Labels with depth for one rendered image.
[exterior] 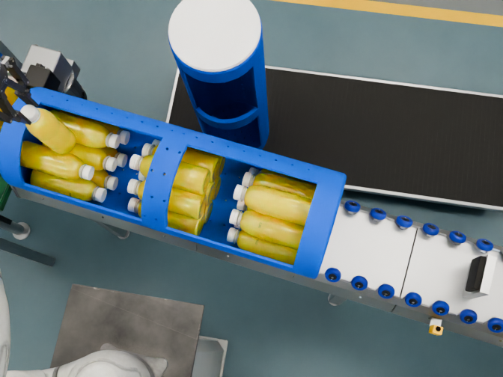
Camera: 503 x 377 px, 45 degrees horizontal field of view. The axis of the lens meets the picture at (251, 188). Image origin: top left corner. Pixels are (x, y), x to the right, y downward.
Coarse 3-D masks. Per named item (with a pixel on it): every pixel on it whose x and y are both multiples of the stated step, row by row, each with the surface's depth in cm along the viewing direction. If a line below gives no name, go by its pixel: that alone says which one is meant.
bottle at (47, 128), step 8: (40, 112) 144; (48, 112) 146; (40, 120) 144; (48, 120) 145; (56, 120) 149; (32, 128) 144; (40, 128) 144; (48, 128) 146; (56, 128) 149; (64, 128) 153; (40, 136) 147; (48, 136) 148; (56, 136) 150; (64, 136) 153; (72, 136) 157; (48, 144) 152; (56, 144) 153; (64, 144) 155; (72, 144) 158; (56, 152) 158; (64, 152) 158
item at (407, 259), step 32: (32, 192) 184; (128, 224) 181; (352, 224) 173; (384, 224) 172; (224, 256) 178; (352, 256) 170; (384, 256) 170; (416, 256) 169; (448, 256) 169; (320, 288) 176; (416, 288) 167; (448, 288) 167; (416, 320) 174; (480, 320) 164
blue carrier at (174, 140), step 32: (32, 96) 157; (64, 96) 160; (128, 128) 153; (160, 128) 154; (0, 160) 155; (128, 160) 177; (160, 160) 148; (256, 160) 150; (288, 160) 153; (160, 192) 148; (224, 192) 173; (320, 192) 145; (160, 224) 153; (224, 224) 170; (320, 224) 142; (256, 256) 151; (320, 256) 144
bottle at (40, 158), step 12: (24, 144) 161; (36, 144) 162; (24, 156) 160; (36, 156) 159; (48, 156) 159; (60, 156) 159; (72, 156) 160; (36, 168) 161; (48, 168) 159; (60, 168) 158; (72, 168) 159
